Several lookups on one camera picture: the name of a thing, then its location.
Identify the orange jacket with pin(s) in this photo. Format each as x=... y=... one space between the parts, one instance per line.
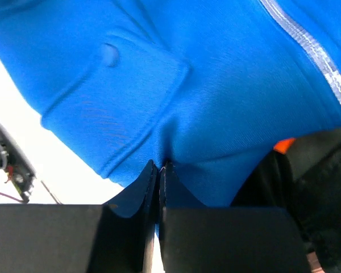
x=283 y=145

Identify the blue zip jacket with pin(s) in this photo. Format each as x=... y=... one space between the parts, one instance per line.
x=210 y=85

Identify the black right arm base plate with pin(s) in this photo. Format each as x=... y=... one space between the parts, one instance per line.
x=17 y=167

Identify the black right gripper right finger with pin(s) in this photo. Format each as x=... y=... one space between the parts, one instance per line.
x=197 y=238

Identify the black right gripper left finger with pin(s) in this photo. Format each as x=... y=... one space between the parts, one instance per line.
x=116 y=236

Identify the pink suitcase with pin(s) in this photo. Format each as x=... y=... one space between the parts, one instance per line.
x=306 y=181

